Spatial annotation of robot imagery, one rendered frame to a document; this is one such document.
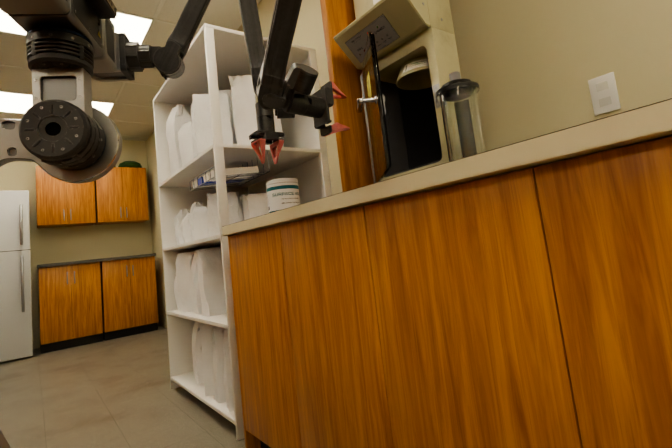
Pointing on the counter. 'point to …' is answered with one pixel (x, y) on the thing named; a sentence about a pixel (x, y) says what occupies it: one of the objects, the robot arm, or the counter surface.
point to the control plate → (374, 35)
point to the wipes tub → (282, 193)
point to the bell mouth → (409, 78)
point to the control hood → (401, 16)
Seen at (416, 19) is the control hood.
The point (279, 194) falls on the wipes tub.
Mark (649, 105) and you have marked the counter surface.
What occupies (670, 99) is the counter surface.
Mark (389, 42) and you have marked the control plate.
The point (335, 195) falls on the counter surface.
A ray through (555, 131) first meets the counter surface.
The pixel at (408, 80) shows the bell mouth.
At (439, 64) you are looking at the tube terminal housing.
